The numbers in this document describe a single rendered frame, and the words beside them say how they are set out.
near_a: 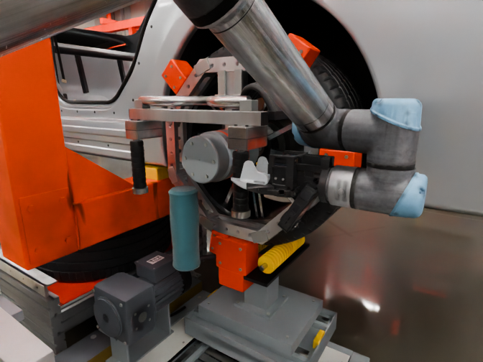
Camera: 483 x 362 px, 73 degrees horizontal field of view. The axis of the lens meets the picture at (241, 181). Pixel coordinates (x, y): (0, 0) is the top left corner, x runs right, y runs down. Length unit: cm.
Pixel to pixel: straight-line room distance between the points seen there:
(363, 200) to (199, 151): 45
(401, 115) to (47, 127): 91
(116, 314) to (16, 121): 63
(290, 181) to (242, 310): 80
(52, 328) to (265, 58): 119
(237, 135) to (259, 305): 79
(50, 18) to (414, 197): 51
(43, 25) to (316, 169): 50
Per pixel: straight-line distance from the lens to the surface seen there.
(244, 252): 103
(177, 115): 83
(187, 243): 102
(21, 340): 42
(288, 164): 62
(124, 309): 114
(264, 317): 129
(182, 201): 98
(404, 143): 56
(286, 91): 51
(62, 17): 19
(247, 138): 68
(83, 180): 118
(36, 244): 113
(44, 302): 137
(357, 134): 58
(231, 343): 131
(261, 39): 45
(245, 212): 72
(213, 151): 83
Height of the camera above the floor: 101
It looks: 14 degrees down
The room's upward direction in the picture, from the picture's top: straight up
